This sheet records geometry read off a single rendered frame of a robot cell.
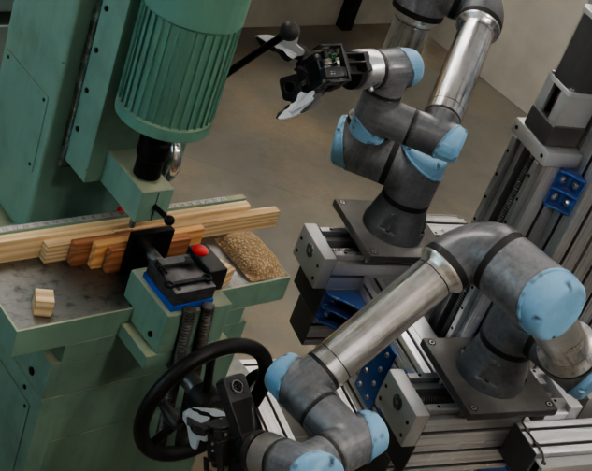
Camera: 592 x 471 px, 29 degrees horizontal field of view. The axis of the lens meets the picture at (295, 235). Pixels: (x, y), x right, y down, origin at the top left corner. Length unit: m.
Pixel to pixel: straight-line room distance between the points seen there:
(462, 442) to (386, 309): 0.65
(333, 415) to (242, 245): 0.60
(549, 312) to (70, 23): 0.97
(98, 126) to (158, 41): 0.27
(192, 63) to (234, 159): 2.50
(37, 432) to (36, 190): 0.47
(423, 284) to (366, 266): 0.83
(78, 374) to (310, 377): 0.51
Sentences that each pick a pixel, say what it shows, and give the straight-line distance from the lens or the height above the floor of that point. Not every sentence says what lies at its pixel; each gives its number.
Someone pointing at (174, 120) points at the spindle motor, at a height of 1.24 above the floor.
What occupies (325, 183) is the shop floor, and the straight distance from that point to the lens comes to 4.50.
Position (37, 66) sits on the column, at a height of 1.15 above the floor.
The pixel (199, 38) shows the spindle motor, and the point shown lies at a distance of 1.94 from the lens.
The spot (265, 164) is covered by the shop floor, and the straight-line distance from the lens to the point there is 4.48.
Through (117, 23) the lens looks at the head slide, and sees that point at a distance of 2.08.
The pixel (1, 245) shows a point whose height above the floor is 0.94.
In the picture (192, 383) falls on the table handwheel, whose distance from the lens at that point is 2.12.
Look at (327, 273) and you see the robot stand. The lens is 2.69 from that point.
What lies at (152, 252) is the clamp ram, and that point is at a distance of 2.16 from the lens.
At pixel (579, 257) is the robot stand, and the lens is 2.56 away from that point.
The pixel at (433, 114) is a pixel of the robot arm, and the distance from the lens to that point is 2.27.
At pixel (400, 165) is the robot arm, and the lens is 2.64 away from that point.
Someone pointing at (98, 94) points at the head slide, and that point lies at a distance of 2.15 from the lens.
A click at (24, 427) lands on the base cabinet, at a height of 0.61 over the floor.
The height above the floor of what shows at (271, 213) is 0.94.
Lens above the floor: 2.22
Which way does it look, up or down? 32 degrees down
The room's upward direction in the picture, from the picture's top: 21 degrees clockwise
